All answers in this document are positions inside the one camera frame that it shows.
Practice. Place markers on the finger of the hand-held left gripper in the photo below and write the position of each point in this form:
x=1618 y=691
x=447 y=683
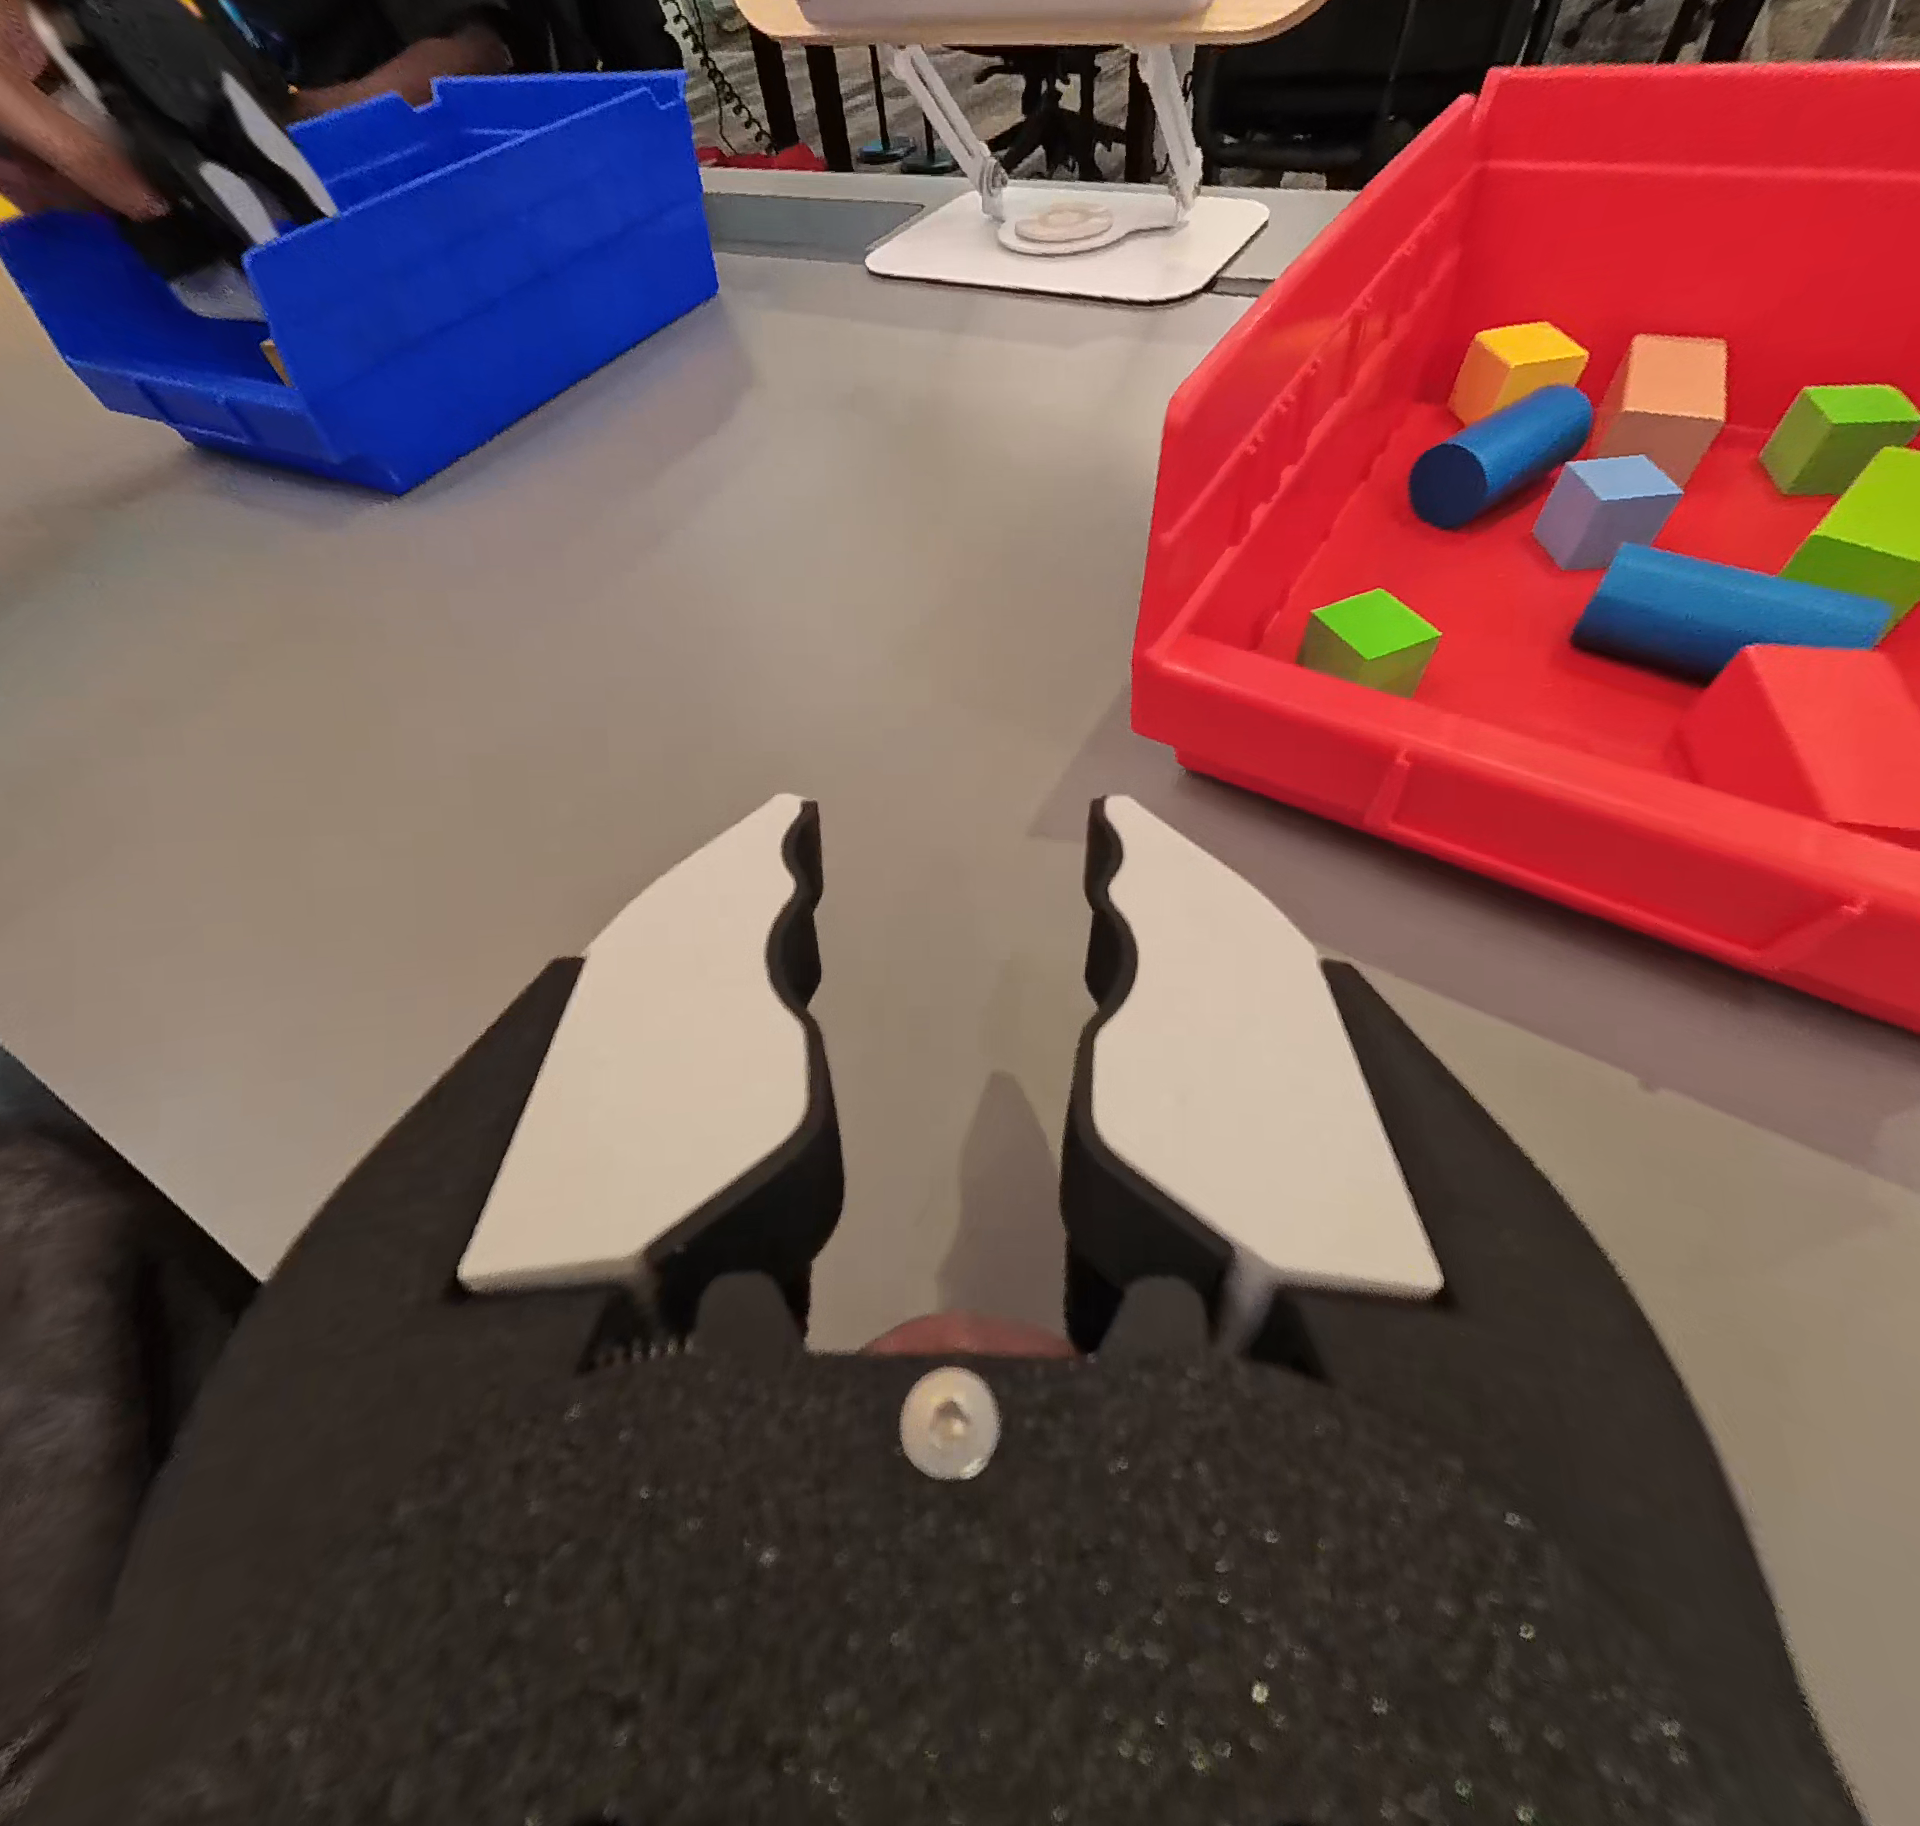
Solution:
x=278 y=154
x=218 y=286

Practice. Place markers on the small green wooden block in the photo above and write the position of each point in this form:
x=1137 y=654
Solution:
x=1372 y=636

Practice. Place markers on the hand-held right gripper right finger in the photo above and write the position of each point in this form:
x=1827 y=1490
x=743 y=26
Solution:
x=1261 y=1092

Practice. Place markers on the blue wooden cylinder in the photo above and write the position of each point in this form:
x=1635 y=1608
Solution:
x=1726 y=611
x=1501 y=460

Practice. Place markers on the red plastic bin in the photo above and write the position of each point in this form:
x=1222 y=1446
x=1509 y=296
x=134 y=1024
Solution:
x=1350 y=357

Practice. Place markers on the long green wooden block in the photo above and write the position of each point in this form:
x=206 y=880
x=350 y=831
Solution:
x=1876 y=537

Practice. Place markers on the green wooden cube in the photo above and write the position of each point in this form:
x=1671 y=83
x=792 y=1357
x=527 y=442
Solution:
x=1837 y=439

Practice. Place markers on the natural wooden block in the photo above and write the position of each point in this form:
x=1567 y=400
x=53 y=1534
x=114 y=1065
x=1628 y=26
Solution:
x=1666 y=401

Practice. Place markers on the blue plastic bin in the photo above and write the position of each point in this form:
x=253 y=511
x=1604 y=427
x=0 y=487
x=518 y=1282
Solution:
x=451 y=267

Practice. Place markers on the light blue wooden cube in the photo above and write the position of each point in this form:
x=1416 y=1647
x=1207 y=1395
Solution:
x=1605 y=511

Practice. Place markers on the red wooden block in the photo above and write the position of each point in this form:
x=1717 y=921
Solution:
x=1815 y=732

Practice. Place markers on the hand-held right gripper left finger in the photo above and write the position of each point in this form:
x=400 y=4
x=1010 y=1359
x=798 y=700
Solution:
x=655 y=1084

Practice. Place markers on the person's left hand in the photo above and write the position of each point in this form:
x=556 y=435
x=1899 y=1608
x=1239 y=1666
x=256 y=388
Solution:
x=45 y=117

